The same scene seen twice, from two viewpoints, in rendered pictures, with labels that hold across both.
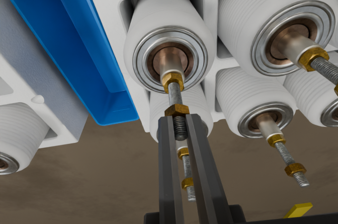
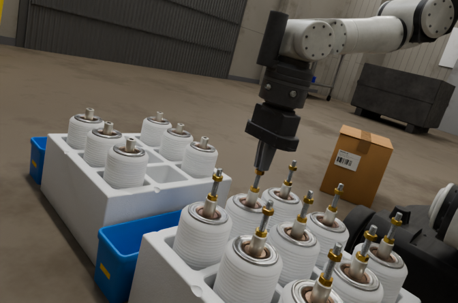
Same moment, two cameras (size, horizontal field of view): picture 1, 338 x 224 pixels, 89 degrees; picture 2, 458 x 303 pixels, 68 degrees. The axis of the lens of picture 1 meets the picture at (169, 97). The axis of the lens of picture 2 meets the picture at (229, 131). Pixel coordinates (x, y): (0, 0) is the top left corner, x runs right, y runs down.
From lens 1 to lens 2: 0.74 m
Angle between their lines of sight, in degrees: 105
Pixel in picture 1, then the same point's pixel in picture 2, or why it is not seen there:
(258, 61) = (280, 227)
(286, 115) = (272, 258)
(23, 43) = (178, 203)
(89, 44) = not seen: hidden behind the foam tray
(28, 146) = (136, 167)
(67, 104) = (135, 208)
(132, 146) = not seen: outside the picture
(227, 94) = not seen: hidden behind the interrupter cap
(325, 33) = (311, 242)
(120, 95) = (102, 278)
